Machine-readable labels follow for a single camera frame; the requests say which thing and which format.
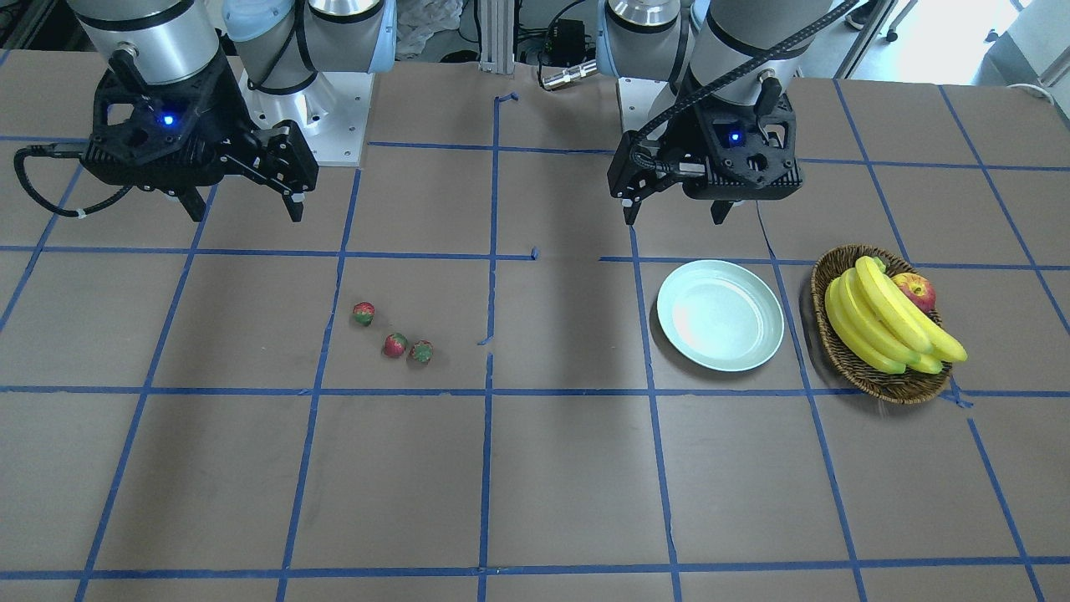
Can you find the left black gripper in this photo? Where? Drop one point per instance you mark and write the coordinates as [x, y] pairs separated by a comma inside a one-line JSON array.
[[679, 134]]

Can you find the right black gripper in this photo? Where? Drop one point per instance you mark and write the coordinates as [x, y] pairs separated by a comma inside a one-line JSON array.
[[236, 111]]

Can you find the red strawberry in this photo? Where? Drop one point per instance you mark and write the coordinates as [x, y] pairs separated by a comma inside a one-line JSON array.
[[363, 313], [422, 351], [395, 345]]

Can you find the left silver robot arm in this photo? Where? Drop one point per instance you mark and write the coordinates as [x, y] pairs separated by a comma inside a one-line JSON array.
[[728, 49]]

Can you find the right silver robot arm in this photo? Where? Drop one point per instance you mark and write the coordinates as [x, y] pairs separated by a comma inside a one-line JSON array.
[[281, 45]]

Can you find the light green plate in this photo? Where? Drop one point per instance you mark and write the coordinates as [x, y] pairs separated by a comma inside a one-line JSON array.
[[720, 315]]

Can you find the silver metal connector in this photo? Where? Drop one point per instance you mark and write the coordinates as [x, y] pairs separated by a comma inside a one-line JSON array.
[[568, 76]]

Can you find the black power box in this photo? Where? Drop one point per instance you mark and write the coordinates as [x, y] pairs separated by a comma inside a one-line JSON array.
[[566, 41]]

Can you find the yellow banana bunch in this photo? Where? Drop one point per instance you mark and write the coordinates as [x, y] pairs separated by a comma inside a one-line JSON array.
[[883, 327]]

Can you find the red apple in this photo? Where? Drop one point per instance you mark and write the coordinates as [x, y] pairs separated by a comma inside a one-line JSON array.
[[917, 289]]

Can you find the brown wicker basket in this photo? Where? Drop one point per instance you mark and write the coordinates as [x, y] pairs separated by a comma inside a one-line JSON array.
[[907, 389]]

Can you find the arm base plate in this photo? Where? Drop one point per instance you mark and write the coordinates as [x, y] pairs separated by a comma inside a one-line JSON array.
[[641, 100], [332, 112]]

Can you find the aluminium frame post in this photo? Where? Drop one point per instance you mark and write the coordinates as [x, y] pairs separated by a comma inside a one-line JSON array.
[[496, 33]]

